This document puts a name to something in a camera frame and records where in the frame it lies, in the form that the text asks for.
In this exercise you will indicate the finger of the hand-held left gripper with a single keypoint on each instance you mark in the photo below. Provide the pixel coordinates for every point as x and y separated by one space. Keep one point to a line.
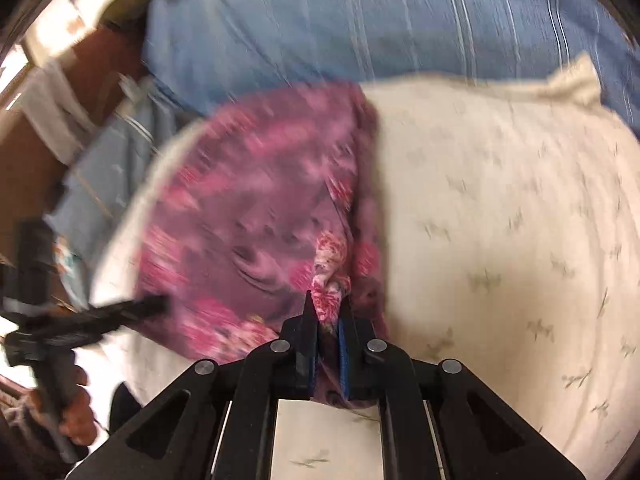
130 309

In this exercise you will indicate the blue plaid bedsheet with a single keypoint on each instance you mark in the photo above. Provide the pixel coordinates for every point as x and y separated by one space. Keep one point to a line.
325 25

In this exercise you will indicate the pink floral small garment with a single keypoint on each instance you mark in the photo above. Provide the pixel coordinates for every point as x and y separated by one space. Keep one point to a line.
250 200

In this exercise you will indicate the white cloth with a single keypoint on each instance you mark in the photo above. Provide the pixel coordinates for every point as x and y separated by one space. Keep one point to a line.
55 110

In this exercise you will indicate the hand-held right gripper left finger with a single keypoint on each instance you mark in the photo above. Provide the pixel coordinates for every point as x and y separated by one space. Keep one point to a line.
311 370

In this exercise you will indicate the person's left hand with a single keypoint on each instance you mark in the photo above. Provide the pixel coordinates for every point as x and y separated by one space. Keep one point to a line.
80 410

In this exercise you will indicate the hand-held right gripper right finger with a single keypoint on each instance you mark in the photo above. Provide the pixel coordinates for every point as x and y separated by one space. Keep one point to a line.
344 360

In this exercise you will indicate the beige brown patterned blanket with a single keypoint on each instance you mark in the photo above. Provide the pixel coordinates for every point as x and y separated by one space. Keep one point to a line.
100 0

